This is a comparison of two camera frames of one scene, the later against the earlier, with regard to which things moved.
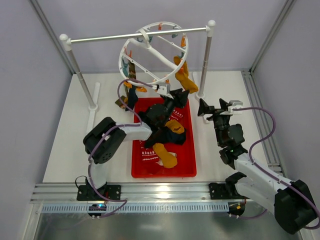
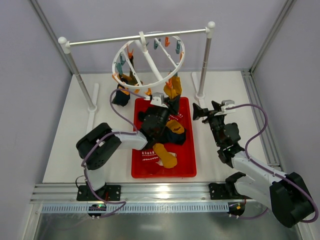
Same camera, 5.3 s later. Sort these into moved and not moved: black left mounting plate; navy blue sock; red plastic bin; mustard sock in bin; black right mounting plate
Moved: navy blue sock
Not moved: black right mounting plate; mustard sock in bin; black left mounting plate; red plastic bin
